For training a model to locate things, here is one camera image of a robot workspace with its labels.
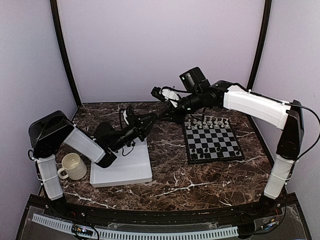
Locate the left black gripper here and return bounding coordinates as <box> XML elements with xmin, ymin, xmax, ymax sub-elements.
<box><xmin>110</xmin><ymin>113</ymin><xmax>158</xmax><ymax>153</ymax></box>

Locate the black grey chessboard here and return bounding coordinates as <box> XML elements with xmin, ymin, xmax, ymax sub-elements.
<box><xmin>182</xmin><ymin>117</ymin><xmax>245</xmax><ymax>164</ymax></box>

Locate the tall black piece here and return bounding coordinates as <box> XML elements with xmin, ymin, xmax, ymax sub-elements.
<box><xmin>197</xmin><ymin>148</ymin><xmax>204</xmax><ymax>158</ymax></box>

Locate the black piece bottom row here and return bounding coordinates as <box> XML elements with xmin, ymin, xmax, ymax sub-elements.
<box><xmin>191</xmin><ymin>154</ymin><xmax>198</xmax><ymax>160</ymax></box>

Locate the white plastic tray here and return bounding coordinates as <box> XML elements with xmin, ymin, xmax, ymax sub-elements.
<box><xmin>90</xmin><ymin>138</ymin><xmax>153</xmax><ymax>188</ymax></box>

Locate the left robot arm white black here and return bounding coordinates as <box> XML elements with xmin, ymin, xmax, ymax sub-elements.
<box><xmin>28</xmin><ymin>108</ymin><xmax>158</xmax><ymax>218</ymax></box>

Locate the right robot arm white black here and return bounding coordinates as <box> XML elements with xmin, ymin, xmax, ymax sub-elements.
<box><xmin>160</xmin><ymin>67</ymin><xmax>305</xmax><ymax>217</ymax></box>

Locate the white chess pieces row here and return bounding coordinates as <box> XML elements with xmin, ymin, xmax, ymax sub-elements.
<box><xmin>184</xmin><ymin>116</ymin><xmax>232</xmax><ymax>130</ymax></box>

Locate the cream ceramic mug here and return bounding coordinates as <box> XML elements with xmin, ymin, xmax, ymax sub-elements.
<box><xmin>57</xmin><ymin>153</ymin><xmax>87</xmax><ymax>181</ymax></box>

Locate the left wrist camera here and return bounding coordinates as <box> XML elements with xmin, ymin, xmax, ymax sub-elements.
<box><xmin>123</xmin><ymin>105</ymin><xmax>135</xmax><ymax>125</ymax></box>

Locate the black front rail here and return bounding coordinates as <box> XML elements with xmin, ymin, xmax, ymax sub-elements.
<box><xmin>27</xmin><ymin>193</ymin><xmax>296</xmax><ymax>226</ymax></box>

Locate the white cable duct strip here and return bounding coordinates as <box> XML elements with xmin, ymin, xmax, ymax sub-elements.
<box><xmin>31</xmin><ymin>213</ymin><xmax>239</xmax><ymax>240</ymax></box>

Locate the right black frame post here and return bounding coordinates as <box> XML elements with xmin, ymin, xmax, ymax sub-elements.
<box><xmin>246</xmin><ymin>0</ymin><xmax>272</xmax><ymax>90</ymax></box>

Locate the black frame post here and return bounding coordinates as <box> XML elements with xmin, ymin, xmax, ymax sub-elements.
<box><xmin>246</xmin><ymin>0</ymin><xmax>272</xmax><ymax>90</ymax></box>
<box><xmin>49</xmin><ymin>0</ymin><xmax>82</xmax><ymax>108</ymax></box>

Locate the left black frame post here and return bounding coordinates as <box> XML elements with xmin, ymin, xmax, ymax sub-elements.
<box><xmin>49</xmin><ymin>0</ymin><xmax>82</xmax><ymax>108</ymax></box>

